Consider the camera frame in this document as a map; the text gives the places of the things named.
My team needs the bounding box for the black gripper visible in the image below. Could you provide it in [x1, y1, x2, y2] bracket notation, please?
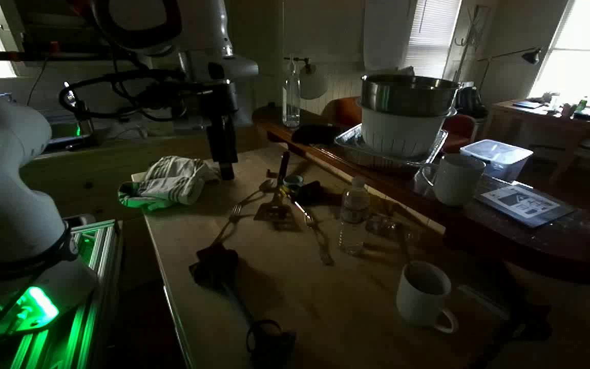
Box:
[201, 64, 238, 180]

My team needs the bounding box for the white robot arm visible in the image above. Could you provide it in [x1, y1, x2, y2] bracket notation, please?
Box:
[0, 0, 257, 262]

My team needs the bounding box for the tall clear glass bottle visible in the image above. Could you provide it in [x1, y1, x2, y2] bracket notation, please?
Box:
[283, 60, 301, 130]

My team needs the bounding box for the white striped cloth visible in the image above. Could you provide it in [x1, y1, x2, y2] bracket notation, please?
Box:
[116, 156, 216, 213]

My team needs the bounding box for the steel mixing bowl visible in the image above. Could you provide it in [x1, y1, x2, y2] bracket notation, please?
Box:
[361, 74, 457, 117]

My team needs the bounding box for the black object on table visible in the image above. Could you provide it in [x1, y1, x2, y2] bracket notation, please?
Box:
[189, 244, 240, 289]

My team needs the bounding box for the small clear plastic bottle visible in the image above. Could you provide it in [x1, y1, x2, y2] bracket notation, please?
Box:
[337, 176, 371, 254]

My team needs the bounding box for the white ribbed bowl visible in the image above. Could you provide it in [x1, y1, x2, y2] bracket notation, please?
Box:
[361, 109, 443, 157]

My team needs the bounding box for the white mug near front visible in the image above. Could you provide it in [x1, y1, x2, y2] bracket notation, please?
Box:
[395, 261, 458, 334]

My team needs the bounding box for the clear plastic lidded container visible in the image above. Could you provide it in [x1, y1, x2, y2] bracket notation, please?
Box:
[460, 140, 532, 180]

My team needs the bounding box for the black desk lamp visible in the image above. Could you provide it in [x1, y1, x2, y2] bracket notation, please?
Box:
[475, 46, 544, 89]

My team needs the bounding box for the white tablet device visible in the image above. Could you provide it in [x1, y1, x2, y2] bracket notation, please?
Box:
[479, 185, 571, 227]

